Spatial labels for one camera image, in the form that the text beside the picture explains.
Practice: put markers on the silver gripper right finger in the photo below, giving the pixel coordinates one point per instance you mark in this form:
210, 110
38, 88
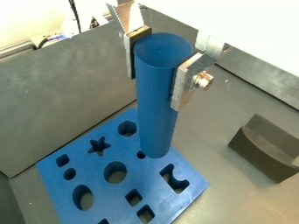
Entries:
192, 74

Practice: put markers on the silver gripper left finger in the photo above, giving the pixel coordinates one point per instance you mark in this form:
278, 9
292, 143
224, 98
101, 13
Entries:
134, 29

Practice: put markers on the blue round cylinder peg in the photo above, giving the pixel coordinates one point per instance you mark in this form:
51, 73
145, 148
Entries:
160, 52

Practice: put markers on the dark grey block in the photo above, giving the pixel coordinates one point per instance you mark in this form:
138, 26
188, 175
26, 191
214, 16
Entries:
269, 148

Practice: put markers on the blue shape sorter board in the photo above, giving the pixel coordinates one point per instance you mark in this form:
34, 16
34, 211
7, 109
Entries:
104, 182

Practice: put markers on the aluminium rail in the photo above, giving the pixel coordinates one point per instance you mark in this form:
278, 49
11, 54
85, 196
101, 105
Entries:
18, 48

